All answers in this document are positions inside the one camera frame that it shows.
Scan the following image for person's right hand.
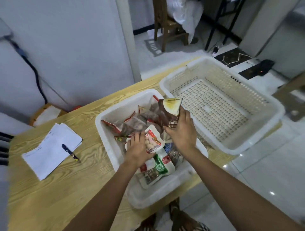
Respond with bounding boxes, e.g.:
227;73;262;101
163;106;198;155

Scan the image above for person's left hand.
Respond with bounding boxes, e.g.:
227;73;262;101
124;132;156;167

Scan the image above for white red snack packet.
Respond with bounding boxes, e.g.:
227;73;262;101
144;124;165;154

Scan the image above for brown yellow snack packet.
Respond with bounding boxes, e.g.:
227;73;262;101
158;97;183;129

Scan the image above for person's left forearm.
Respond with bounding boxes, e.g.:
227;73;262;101
63;160;143;231

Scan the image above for person's right forearm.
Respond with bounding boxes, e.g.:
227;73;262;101
182;148;305;231

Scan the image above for pile of mixed snack packets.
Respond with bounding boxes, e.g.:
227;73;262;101
101;95;185;190

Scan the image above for white perforated plastic basket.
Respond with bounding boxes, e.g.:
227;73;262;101
159;56;286;156

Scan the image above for white plastic bin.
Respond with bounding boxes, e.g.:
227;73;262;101
95;89;209;210

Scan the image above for blue pen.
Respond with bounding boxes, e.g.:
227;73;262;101
61;143;80;163

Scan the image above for person's left foot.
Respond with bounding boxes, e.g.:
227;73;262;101
140;213;158;231

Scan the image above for white paper sheets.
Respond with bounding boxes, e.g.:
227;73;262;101
21;122;83;181

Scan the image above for person's right leg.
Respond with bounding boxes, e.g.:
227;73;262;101
169;198;210;231

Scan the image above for white sheet in box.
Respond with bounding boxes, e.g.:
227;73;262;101
33;106;61;127

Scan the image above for wooden box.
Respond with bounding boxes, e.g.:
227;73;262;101
29;103;67;127

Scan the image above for wooden chair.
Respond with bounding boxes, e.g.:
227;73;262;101
152;0;190;52

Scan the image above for black device with red light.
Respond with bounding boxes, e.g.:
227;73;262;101
254;59;275;77

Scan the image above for white cloth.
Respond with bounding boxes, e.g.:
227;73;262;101
166;0;204;45

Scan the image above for wooden stool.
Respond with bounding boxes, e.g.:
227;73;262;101
272;71;305;122

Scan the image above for black chair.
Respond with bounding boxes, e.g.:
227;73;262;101
0;132;15;166

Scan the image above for white door frame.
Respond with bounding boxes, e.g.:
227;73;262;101
115;0;142;83

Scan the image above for white floor cable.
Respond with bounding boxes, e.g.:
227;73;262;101
220;53;252;67

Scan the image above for black metal table frame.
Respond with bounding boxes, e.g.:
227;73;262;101
204;0;246;51

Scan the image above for black wall cable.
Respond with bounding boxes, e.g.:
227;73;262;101
3;35;48;105

